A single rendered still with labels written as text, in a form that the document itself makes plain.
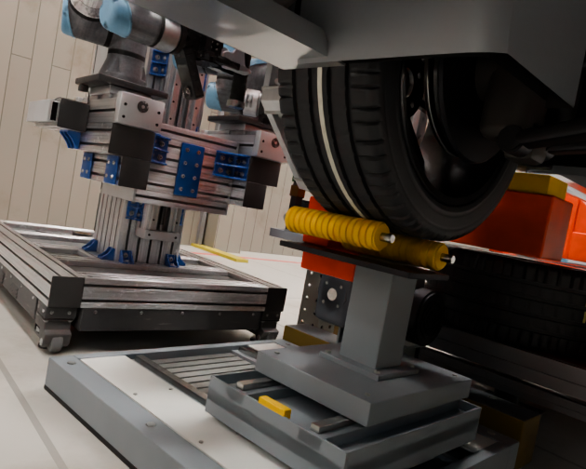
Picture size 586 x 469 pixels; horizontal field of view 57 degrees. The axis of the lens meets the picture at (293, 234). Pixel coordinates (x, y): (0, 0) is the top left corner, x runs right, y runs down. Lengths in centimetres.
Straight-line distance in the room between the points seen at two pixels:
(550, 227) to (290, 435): 84
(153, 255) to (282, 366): 108
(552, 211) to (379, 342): 59
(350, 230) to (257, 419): 40
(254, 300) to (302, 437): 104
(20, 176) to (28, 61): 84
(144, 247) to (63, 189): 261
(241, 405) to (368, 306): 33
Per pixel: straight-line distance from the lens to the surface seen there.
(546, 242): 148
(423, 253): 112
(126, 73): 181
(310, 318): 203
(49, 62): 463
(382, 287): 114
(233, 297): 191
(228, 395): 112
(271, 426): 104
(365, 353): 118
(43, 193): 460
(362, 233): 106
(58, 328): 171
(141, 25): 119
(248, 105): 157
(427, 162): 140
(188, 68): 126
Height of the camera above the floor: 54
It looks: 3 degrees down
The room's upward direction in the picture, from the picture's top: 10 degrees clockwise
